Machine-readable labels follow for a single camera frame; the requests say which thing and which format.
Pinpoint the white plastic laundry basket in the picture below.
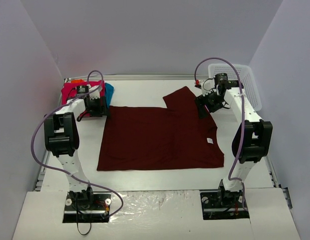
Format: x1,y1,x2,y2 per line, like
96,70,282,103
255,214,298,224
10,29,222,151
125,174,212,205
208,63,262,112

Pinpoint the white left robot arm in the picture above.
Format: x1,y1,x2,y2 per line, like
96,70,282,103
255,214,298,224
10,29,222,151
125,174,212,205
44,84,108,209

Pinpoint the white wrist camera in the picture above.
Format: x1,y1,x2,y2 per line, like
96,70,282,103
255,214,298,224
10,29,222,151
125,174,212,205
88,85,104,100
195,78,214,96

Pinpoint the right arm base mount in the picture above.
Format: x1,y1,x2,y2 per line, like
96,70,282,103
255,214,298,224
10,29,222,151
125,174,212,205
200,189,249,221

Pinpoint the black cable loop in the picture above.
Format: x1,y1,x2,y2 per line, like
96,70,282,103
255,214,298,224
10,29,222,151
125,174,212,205
76,214,92,236

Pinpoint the orange folded t shirt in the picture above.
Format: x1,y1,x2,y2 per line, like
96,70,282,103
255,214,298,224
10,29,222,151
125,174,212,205
70,79,85,84

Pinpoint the blue folded t shirt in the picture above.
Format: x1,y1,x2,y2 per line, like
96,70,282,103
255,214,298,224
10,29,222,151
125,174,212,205
105,83,114,108

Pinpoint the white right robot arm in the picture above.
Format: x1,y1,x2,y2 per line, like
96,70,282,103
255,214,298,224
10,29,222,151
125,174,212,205
195,73,273,207

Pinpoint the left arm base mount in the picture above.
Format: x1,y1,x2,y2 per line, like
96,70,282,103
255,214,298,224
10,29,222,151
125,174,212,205
63,192,112,223

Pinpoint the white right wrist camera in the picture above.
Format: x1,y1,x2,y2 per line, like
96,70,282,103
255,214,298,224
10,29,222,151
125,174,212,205
195,78,214,96

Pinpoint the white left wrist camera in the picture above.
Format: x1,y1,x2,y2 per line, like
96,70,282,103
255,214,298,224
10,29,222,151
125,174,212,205
88,85,104,100

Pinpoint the dark red t shirt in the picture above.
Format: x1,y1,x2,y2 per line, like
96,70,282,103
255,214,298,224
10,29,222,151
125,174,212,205
97,86,224,171

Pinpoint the pink folded t shirt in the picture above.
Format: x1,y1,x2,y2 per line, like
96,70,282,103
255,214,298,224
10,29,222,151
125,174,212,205
61,80,107,120

